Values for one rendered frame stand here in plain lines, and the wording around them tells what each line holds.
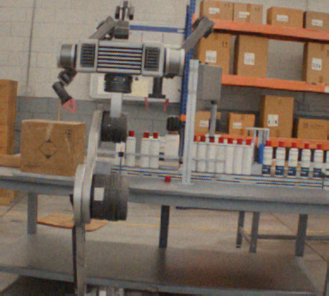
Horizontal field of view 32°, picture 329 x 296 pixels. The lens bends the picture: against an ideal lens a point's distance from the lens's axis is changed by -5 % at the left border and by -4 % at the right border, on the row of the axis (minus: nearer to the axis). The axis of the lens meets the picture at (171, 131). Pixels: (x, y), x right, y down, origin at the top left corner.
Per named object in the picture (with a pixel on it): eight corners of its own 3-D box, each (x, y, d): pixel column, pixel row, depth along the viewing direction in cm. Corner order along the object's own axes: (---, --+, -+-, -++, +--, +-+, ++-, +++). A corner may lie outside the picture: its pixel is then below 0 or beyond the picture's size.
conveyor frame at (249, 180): (320, 186, 336) (320, 179, 336) (322, 189, 325) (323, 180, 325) (43, 166, 348) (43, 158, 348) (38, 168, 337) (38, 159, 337)
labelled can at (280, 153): (282, 176, 335) (285, 141, 334) (284, 177, 330) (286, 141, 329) (273, 175, 335) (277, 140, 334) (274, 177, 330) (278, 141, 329)
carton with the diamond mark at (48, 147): (83, 171, 322) (86, 122, 321) (74, 177, 298) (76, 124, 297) (32, 167, 324) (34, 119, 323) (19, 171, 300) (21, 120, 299)
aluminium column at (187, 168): (190, 182, 324) (198, 60, 321) (189, 184, 320) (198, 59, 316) (182, 182, 324) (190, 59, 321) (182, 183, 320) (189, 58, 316)
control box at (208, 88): (220, 101, 329) (222, 67, 328) (202, 99, 315) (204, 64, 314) (206, 100, 335) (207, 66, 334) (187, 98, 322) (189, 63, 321)
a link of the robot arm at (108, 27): (112, 8, 309) (126, 21, 309) (103, 22, 320) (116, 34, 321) (58, 55, 283) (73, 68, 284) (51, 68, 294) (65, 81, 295)
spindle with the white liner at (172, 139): (178, 163, 369) (182, 115, 368) (177, 165, 360) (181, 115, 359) (164, 162, 370) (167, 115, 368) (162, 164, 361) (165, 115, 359)
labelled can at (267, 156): (270, 175, 335) (272, 140, 334) (271, 177, 330) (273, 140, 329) (260, 175, 336) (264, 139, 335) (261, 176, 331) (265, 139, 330)
